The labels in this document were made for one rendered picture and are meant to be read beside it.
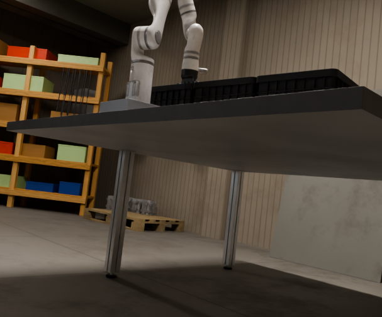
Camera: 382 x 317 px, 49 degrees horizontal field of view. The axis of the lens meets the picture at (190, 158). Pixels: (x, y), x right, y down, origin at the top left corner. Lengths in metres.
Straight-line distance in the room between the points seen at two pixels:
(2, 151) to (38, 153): 0.47
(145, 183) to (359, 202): 3.14
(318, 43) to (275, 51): 0.50
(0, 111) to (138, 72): 4.60
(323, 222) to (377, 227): 0.42
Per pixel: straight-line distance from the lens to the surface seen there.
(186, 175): 5.14
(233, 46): 4.89
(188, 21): 1.96
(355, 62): 4.12
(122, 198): 2.19
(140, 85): 1.66
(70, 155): 5.67
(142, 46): 1.73
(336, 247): 3.48
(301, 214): 3.67
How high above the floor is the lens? 0.50
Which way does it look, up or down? 4 degrees up
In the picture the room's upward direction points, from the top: 7 degrees clockwise
